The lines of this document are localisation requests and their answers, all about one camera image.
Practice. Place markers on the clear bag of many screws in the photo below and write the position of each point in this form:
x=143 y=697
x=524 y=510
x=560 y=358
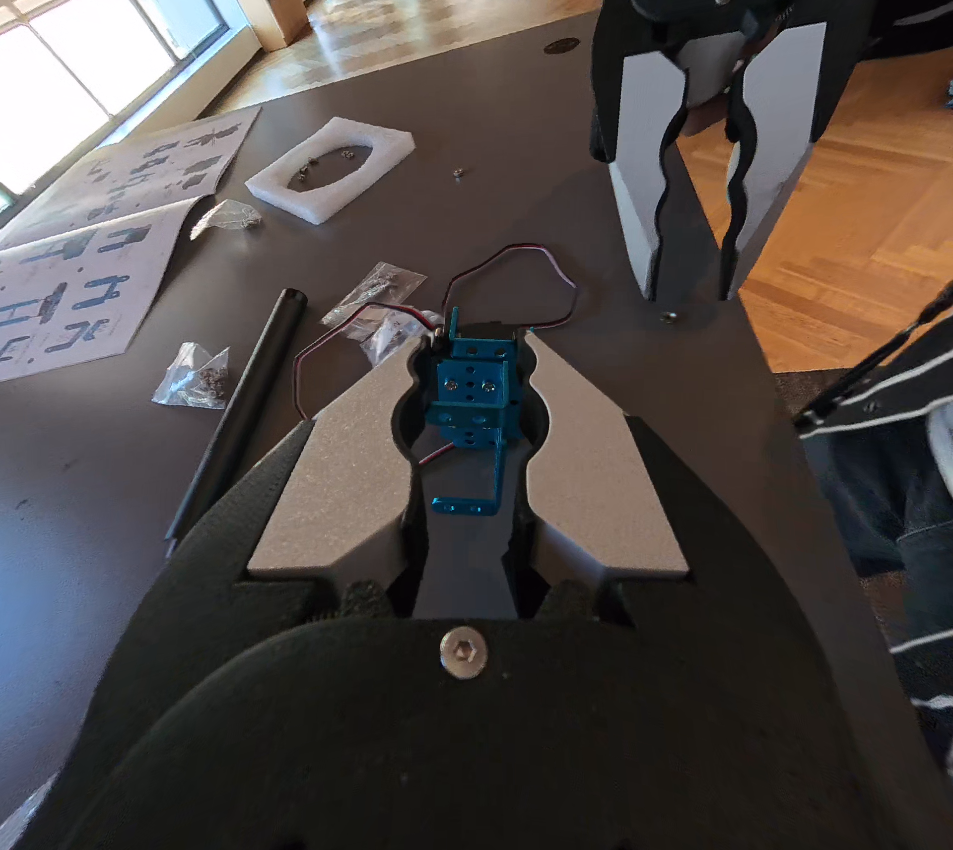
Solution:
x=193 y=377

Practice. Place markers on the black electric screwdriver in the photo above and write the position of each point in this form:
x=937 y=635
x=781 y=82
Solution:
x=246 y=388

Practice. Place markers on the flat clear bag of screws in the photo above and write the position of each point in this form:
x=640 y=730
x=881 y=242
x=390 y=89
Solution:
x=380 y=284

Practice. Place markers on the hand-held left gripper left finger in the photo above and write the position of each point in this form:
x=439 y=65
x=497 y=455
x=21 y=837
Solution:
x=335 y=485

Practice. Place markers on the person's legs blue jeans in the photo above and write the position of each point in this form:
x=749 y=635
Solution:
x=893 y=515

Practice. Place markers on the dark brown desk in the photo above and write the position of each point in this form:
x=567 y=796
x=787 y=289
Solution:
x=112 y=493

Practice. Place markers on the crumpled small clear bag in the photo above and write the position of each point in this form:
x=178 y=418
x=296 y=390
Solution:
x=223 y=217

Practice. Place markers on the large window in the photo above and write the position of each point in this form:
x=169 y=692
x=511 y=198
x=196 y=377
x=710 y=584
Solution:
x=74 y=83

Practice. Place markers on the open instruction manual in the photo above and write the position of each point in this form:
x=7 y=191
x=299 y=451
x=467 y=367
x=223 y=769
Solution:
x=74 y=269

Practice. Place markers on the clear bag with white label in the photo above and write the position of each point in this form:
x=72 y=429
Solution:
x=387 y=336

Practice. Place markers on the round desk grommet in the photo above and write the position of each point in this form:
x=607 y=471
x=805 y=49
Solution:
x=562 y=46

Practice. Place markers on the white foam frame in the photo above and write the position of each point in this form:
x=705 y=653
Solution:
x=391 y=143

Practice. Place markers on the blue bracket servo assembly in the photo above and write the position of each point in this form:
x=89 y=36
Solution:
x=469 y=381

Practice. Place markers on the cluster of small loose screws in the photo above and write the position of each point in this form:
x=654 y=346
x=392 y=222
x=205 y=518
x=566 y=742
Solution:
x=301 y=173

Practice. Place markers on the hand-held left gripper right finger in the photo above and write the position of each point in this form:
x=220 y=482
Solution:
x=595 y=493

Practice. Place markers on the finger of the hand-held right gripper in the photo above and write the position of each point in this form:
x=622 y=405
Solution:
x=640 y=143
x=782 y=120

